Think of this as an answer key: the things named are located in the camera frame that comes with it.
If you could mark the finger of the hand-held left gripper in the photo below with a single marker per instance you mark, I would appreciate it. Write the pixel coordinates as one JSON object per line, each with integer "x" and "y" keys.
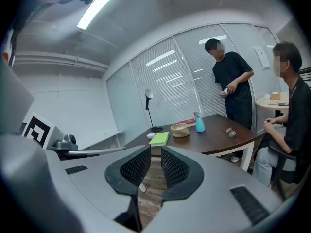
{"x": 97, "y": 151}

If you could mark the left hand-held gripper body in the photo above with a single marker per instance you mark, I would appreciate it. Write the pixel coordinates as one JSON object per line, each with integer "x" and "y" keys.
{"x": 36, "y": 130}

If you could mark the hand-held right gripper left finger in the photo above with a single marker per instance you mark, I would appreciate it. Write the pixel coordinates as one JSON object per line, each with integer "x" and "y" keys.
{"x": 121, "y": 176}

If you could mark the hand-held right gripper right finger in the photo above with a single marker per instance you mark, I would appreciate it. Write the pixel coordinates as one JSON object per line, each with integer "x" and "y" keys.
{"x": 192, "y": 176}

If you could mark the beige woven bowl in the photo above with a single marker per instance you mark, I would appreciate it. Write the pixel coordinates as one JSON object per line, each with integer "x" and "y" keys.
{"x": 179, "y": 131}

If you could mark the brown cardboard box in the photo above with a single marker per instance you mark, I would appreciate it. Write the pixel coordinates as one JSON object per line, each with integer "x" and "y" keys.
{"x": 275, "y": 96}

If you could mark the white round coaster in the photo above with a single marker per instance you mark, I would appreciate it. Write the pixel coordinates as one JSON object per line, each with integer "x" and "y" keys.
{"x": 150, "y": 136}

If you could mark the green book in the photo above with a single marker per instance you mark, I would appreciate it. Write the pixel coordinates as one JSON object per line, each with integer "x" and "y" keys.
{"x": 159, "y": 138}

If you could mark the blue spray bottle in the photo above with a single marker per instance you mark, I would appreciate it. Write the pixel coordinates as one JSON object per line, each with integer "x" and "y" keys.
{"x": 200, "y": 125}

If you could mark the red book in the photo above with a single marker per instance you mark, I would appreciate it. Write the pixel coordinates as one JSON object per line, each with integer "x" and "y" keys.
{"x": 187, "y": 123}

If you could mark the eyeglasses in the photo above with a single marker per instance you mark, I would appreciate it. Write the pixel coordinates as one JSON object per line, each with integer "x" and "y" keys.
{"x": 231, "y": 133}

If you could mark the black desk lamp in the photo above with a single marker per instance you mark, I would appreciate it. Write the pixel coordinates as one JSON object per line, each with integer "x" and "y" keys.
{"x": 148, "y": 96}

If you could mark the black office chair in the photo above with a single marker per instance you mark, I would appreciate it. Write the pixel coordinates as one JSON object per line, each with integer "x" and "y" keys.
{"x": 284, "y": 154}

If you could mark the white window blinds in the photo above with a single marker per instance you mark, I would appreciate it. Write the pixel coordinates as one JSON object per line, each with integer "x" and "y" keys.
{"x": 165, "y": 81}

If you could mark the white crumpled paper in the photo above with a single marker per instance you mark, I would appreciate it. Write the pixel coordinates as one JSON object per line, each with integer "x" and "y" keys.
{"x": 267, "y": 96}

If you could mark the black smartphone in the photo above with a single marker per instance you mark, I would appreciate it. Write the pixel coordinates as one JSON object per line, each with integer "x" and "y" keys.
{"x": 283, "y": 104}

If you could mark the white paper notice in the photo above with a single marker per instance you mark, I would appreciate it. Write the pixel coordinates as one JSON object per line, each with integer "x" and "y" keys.
{"x": 262, "y": 57}

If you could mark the ceiling strip light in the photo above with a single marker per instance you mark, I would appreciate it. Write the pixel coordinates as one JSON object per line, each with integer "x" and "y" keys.
{"x": 102, "y": 6}

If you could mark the left hand-held gripper camera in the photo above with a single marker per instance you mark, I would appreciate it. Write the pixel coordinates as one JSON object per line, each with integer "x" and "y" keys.
{"x": 65, "y": 142}

